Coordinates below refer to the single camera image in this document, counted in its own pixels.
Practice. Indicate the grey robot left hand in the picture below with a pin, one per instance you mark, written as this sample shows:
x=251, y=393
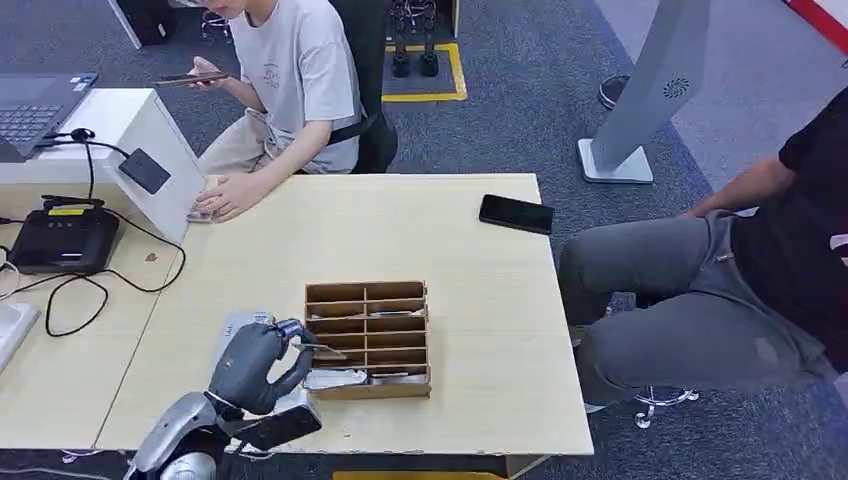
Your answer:
x=248, y=368

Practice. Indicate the person's right hand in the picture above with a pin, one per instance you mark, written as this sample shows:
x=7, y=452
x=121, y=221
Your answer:
x=205, y=69

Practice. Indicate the person's left hand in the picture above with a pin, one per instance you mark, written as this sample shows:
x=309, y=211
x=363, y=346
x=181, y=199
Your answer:
x=232, y=195

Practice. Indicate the dark smartphone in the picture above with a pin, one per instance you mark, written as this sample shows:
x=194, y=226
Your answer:
x=182, y=80

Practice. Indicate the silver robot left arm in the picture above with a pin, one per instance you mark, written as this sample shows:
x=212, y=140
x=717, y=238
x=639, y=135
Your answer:
x=172, y=424

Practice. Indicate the card stack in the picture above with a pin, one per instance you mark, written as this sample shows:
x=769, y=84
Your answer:
x=199, y=216

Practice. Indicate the chrome chair base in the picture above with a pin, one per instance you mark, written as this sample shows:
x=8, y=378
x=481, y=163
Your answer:
x=215, y=23

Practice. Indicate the grey card reader device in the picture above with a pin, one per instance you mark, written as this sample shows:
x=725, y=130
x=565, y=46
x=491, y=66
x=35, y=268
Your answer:
x=242, y=318

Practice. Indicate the black cabinet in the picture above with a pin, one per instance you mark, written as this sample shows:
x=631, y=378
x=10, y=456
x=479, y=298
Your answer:
x=146, y=20

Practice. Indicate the black square pad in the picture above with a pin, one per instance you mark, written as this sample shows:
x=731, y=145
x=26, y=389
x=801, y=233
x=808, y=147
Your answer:
x=144, y=171

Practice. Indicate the person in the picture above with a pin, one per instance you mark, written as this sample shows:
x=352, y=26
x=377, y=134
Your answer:
x=662, y=318
x=298, y=73

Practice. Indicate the wooden slotted card box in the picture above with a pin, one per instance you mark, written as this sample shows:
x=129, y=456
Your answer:
x=371, y=392

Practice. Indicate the grey card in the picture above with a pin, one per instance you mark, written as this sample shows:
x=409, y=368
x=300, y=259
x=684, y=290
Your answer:
x=397, y=378
x=397, y=312

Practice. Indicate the black office chair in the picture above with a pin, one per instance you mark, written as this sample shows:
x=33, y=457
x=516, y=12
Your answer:
x=368, y=79

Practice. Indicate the black desktop printer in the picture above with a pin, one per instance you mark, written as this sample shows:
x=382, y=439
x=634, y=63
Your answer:
x=63, y=242

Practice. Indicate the grey laptop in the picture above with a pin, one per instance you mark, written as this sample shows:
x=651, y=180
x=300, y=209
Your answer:
x=33, y=112

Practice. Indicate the black robot legs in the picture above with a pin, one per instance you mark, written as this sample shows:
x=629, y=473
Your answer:
x=402, y=46

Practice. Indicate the white flat device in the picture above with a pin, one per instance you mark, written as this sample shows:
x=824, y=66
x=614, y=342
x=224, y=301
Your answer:
x=13, y=331

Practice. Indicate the black smartphone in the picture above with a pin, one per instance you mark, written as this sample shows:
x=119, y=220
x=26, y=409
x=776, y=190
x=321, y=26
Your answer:
x=517, y=214

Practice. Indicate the round black base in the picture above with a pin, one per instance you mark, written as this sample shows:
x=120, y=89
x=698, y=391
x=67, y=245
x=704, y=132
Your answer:
x=611, y=91

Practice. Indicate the chrome stool base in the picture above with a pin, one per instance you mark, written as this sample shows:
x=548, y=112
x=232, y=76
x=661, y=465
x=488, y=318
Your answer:
x=652, y=404

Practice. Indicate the grey kiosk stand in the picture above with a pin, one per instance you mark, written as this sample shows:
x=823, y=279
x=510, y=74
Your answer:
x=656, y=79

